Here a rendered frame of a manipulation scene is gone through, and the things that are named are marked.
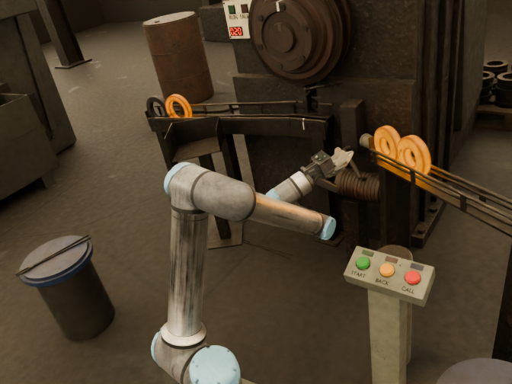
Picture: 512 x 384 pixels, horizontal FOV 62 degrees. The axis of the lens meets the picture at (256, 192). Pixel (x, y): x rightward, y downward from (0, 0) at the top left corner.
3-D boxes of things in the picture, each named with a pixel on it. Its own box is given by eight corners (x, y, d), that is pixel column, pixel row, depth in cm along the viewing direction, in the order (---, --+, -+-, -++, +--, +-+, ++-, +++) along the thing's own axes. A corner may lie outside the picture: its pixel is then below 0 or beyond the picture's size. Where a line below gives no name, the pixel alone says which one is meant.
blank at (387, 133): (379, 121, 174) (372, 123, 173) (402, 129, 160) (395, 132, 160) (382, 156, 180) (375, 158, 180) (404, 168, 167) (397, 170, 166)
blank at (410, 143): (402, 130, 160) (395, 132, 159) (430, 140, 146) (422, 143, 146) (405, 168, 167) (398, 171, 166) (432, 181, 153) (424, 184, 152)
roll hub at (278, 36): (266, 66, 197) (255, 1, 183) (320, 68, 181) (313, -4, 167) (259, 71, 194) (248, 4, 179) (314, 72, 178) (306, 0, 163)
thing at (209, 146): (203, 229, 267) (171, 123, 230) (244, 224, 265) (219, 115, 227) (199, 251, 250) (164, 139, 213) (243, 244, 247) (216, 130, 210)
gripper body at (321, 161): (332, 156, 159) (305, 174, 159) (340, 173, 164) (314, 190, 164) (322, 148, 166) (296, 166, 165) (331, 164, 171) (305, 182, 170)
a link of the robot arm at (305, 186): (305, 200, 163) (296, 189, 171) (316, 193, 164) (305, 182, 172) (296, 183, 158) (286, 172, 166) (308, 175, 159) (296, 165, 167)
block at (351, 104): (352, 143, 208) (349, 96, 196) (367, 145, 204) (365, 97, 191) (342, 154, 201) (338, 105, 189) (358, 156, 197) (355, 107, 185)
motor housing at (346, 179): (350, 251, 227) (344, 162, 199) (392, 263, 214) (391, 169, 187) (340, 266, 219) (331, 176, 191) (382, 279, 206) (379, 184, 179)
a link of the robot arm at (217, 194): (232, 178, 111) (342, 217, 165) (200, 166, 119) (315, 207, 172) (216, 220, 112) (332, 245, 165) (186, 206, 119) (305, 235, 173)
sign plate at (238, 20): (232, 37, 224) (225, 0, 214) (273, 36, 209) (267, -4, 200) (229, 39, 222) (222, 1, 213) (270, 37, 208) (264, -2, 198)
